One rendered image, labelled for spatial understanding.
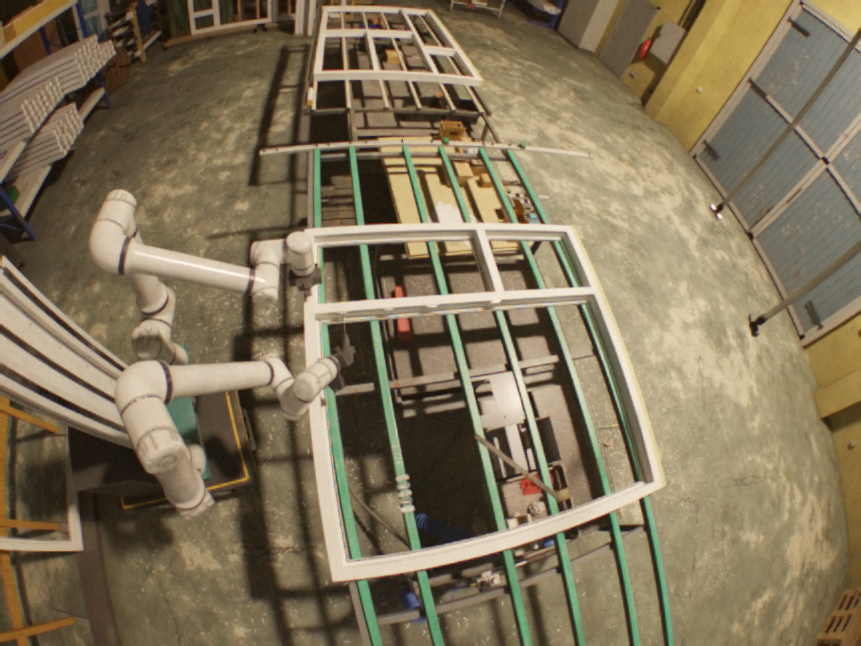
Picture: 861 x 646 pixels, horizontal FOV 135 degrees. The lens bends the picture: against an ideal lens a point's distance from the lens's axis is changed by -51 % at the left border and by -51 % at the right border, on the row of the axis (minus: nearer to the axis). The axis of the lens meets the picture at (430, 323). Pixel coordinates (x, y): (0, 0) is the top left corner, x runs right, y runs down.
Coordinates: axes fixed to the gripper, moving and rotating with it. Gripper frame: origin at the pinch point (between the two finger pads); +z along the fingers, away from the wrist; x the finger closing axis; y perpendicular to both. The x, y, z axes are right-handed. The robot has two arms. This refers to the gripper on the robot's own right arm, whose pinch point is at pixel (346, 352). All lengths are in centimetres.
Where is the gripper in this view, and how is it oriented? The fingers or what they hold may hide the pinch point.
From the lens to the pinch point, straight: 144.5
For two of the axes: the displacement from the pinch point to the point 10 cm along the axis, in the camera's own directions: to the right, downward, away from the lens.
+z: 2.1, -2.7, 9.4
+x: -9.0, 3.2, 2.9
